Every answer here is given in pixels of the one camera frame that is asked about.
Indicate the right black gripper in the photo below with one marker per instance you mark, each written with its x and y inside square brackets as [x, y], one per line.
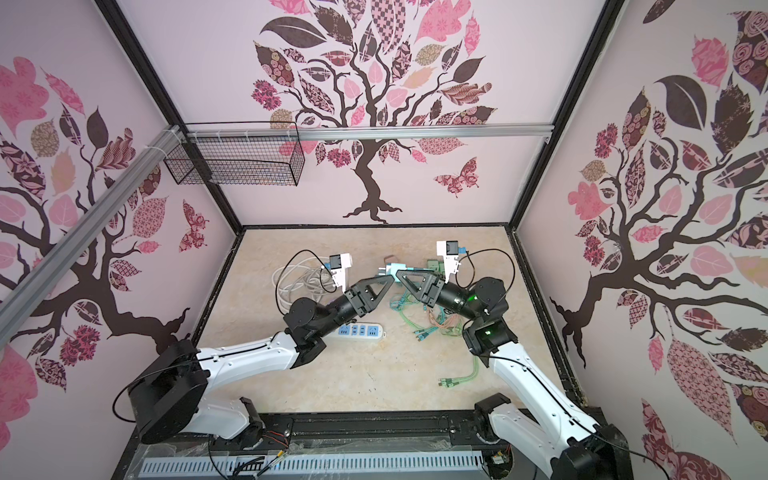
[434, 291]

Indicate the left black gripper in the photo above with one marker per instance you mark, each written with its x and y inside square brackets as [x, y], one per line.
[367, 300]

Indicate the light teal charger plug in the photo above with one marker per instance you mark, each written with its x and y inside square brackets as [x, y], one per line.
[392, 268]

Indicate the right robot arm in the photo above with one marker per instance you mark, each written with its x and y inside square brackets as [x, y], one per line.
[554, 433]

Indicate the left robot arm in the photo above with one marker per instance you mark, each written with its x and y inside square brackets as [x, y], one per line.
[174, 394]

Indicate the green charger plug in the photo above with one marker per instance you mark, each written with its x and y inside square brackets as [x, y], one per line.
[434, 264]

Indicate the white blue power strip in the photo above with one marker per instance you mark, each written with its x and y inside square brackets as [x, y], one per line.
[359, 331]

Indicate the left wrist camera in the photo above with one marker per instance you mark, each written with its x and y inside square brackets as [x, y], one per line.
[338, 265]

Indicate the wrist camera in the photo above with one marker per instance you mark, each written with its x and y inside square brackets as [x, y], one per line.
[450, 251]
[338, 265]

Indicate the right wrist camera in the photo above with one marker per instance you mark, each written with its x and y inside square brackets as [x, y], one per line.
[450, 251]

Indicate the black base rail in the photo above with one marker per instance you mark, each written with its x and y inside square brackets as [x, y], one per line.
[347, 433]

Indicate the black wire basket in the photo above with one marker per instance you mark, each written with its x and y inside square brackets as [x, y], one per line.
[253, 153]

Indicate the white slotted cable duct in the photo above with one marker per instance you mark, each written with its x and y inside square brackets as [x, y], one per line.
[311, 465]

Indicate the back aluminium rail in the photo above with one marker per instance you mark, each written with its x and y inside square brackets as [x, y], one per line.
[374, 133]

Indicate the aluminium rail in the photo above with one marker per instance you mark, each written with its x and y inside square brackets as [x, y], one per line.
[23, 299]
[374, 133]

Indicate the left aluminium rail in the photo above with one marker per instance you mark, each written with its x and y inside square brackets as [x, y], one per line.
[23, 299]

